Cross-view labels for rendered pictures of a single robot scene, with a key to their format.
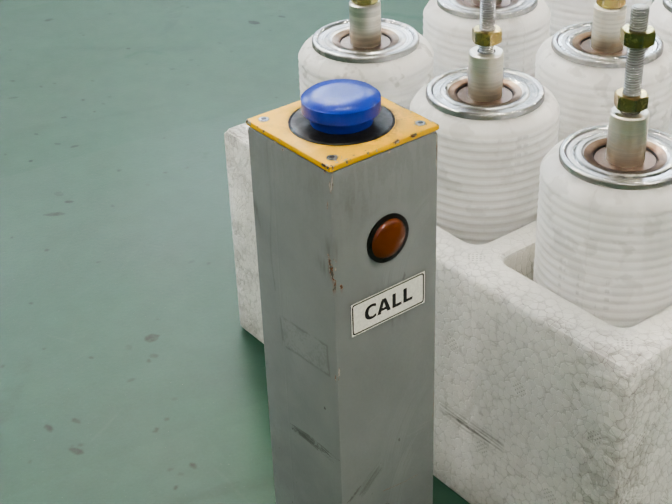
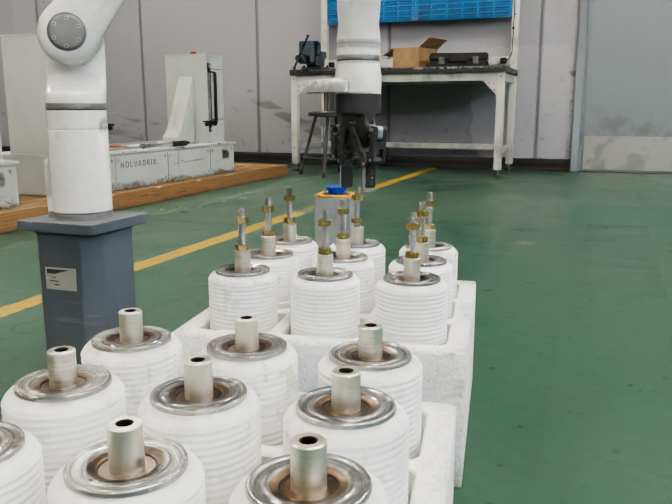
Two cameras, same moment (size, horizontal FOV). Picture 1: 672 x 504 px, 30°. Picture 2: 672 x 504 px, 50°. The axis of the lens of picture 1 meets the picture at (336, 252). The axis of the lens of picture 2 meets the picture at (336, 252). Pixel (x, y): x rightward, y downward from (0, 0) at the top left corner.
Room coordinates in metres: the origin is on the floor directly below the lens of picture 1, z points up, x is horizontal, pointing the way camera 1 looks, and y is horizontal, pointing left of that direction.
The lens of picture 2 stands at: (1.61, -0.89, 0.47)
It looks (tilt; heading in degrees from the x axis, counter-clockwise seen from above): 11 degrees down; 140
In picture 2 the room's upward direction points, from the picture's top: straight up
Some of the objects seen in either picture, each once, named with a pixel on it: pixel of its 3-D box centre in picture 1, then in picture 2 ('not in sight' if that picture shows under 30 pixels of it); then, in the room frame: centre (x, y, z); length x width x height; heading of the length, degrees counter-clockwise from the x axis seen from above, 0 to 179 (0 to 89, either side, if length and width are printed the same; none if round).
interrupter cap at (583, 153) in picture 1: (625, 157); (289, 241); (0.64, -0.17, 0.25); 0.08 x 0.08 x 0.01
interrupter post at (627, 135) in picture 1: (627, 137); (289, 233); (0.64, -0.17, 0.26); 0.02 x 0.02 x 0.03
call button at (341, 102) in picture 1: (341, 111); (336, 190); (0.57, -0.01, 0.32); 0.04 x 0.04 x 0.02
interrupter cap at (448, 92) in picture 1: (484, 93); (356, 243); (0.73, -0.10, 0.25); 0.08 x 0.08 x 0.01
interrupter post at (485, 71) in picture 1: (485, 75); (356, 236); (0.73, -0.10, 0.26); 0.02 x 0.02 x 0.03
